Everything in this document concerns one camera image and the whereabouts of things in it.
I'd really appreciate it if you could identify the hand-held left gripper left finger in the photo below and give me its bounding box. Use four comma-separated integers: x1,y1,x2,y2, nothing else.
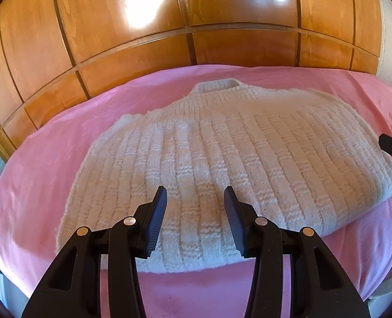
21,185,168,318

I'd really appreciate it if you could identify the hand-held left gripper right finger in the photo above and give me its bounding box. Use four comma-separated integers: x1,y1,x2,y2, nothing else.
224,186,370,318

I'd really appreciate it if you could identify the white knitted sweater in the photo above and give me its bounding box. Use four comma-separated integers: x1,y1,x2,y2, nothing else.
55,78,392,274

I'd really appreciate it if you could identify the pink bed sheet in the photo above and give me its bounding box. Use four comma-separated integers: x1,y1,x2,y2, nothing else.
0,64,392,318

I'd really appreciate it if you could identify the wooden wardrobe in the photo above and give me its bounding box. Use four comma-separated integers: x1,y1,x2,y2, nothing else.
0,0,382,163

